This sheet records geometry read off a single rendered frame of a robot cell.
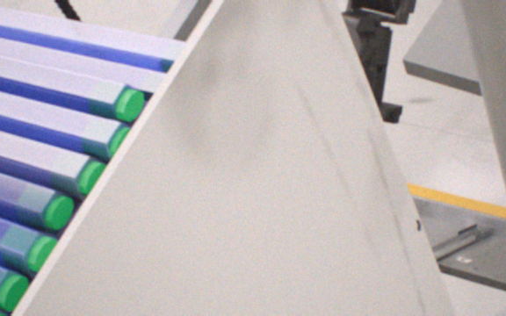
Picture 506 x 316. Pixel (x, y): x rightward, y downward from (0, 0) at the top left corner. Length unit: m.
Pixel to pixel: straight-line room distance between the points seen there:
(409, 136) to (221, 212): 2.13
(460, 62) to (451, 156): 0.66
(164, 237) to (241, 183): 0.03
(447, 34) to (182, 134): 1.51
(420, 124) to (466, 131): 0.11
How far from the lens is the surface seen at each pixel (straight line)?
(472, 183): 2.29
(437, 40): 1.75
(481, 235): 1.33
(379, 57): 1.42
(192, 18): 0.82
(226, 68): 0.26
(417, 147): 2.38
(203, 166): 0.26
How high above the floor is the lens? 1.88
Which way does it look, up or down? 49 degrees down
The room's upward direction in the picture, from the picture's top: 30 degrees counter-clockwise
